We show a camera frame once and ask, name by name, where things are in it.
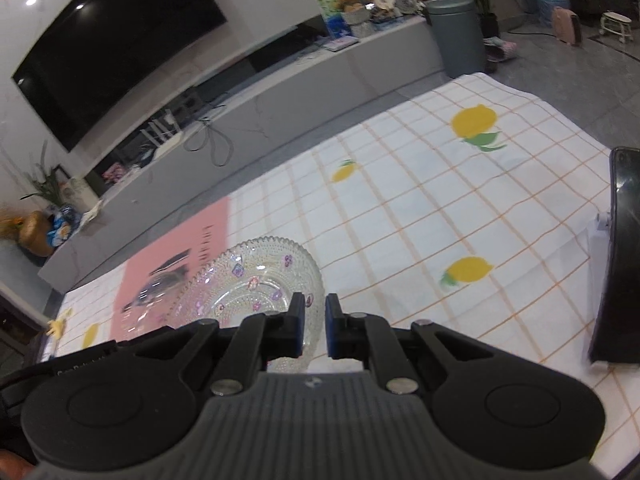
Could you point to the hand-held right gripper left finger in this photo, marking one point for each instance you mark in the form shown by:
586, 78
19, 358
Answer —
298, 325

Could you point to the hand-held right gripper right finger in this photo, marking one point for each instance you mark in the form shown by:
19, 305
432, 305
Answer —
330, 327

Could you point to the clear glass plate purple flowers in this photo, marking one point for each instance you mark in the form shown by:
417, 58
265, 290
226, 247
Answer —
250, 270

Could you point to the yellow banana peel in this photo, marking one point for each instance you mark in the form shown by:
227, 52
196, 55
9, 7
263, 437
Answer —
57, 328

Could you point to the clear glass plate pink flowers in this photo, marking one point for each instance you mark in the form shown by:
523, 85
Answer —
150, 302

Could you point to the golden vase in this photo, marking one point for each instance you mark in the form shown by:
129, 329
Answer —
37, 235

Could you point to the blue snack packet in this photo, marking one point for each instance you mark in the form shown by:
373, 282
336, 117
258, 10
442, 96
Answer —
62, 230

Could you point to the dried yellow flowers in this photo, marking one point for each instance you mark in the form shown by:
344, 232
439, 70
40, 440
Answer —
10, 222

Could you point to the pale paper sheets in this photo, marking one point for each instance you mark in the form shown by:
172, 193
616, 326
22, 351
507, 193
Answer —
90, 215

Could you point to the blue vase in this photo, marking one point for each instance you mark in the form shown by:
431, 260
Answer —
65, 211

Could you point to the checkered lemon print tablecloth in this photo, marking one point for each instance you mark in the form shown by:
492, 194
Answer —
425, 200

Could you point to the white printed card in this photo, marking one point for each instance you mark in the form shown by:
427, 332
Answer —
75, 189

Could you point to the green leafy plant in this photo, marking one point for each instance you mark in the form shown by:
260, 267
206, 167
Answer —
45, 180

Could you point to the pink photo card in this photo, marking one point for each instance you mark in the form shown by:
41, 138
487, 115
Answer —
113, 172

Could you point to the white router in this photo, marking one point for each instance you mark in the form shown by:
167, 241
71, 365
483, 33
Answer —
162, 135

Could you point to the grey marble television console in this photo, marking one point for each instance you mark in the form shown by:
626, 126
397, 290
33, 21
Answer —
300, 90

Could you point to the pink notebook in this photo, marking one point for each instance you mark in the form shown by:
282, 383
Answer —
340, 43

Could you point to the black smartphone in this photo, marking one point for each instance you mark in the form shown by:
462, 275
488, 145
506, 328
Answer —
620, 260

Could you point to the green and blue painting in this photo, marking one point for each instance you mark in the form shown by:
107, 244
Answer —
325, 10

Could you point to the grey trash can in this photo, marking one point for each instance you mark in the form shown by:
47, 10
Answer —
455, 35

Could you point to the pink slipper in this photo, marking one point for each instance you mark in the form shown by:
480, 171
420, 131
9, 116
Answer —
500, 54

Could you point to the black flat television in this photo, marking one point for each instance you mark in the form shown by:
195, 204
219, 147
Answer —
115, 45

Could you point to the decorative patterned plate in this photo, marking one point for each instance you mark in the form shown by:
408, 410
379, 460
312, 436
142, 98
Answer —
405, 1

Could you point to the pink space heater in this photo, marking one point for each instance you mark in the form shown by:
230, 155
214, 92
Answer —
566, 26

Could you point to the white small stool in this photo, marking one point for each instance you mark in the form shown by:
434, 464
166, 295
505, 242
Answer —
616, 24

